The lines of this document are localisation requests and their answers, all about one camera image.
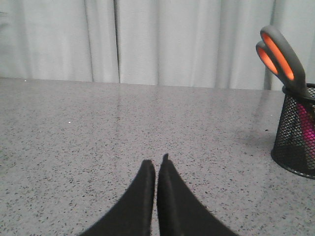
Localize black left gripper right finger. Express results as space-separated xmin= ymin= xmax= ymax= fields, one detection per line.
xmin=157 ymin=154 xmax=236 ymax=236

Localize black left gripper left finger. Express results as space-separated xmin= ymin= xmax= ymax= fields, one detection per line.
xmin=81 ymin=160 xmax=156 ymax=236

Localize pink highlighter pen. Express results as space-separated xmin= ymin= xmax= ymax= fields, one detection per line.
xmin=297 ymin=103 xmax=315 ymax=163

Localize grey orange scissors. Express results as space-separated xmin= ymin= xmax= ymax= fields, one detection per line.
xmin=255 ymin=25 xmax=315 ymax=116

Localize black mesh pen bin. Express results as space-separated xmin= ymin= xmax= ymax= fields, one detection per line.
xmin=271 ymin=84 xmax=315 ymax=179

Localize white curtain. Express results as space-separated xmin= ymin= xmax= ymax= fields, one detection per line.
xmin=0 ymin=0 xmax=315 ymax=90

